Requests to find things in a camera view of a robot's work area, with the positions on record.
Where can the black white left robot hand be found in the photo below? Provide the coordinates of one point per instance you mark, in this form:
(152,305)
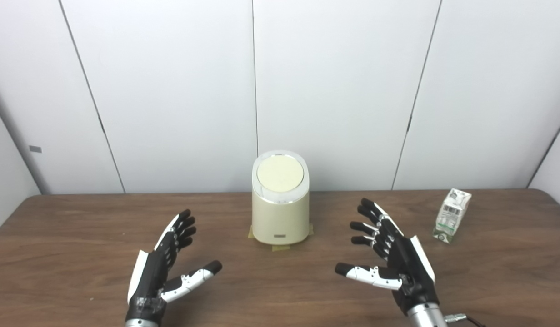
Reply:
(148,277)

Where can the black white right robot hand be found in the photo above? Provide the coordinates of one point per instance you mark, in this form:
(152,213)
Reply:
(407,268)

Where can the small white green milk carton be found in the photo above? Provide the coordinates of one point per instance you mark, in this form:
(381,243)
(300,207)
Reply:
(450,215)

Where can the round cream bin lid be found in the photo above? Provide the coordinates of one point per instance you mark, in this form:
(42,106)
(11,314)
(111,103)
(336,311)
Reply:
(280,174)

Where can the cream-colored bin body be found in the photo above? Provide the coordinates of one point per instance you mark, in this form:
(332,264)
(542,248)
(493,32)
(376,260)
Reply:
(280,218)

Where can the yellowish tape piece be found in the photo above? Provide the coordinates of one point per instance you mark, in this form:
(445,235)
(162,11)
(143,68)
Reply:
(281,248)

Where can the grey wall tape mark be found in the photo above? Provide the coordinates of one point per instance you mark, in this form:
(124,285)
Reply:
(35,149)

